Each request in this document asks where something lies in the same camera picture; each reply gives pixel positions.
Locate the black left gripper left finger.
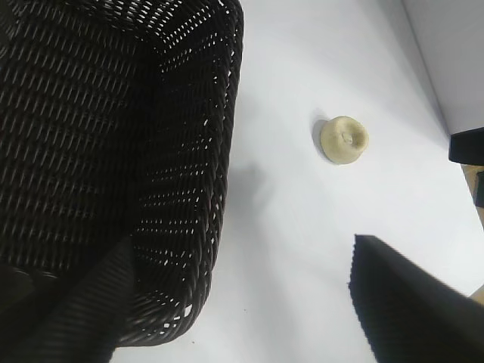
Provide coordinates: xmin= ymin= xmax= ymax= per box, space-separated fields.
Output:
xmin=0 ymin=236 xmax=135 ymax=363

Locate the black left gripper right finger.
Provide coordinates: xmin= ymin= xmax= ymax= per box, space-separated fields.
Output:
xmin=346 ymin=233 xmax=484 ymax=363

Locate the pale yellow egg yolk pastry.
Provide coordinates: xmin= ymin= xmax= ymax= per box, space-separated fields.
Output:
xmin=319 ymin=115 xmax=369 ymax=166

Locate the dark brown wicker basket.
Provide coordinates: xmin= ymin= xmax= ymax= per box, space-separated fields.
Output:
xmin=0 ymin=0 xmax=245 ymax=348

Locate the black rectangular block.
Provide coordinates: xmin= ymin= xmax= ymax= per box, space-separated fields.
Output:
xmin=448 ymin=128 xmax=484 ymax=166

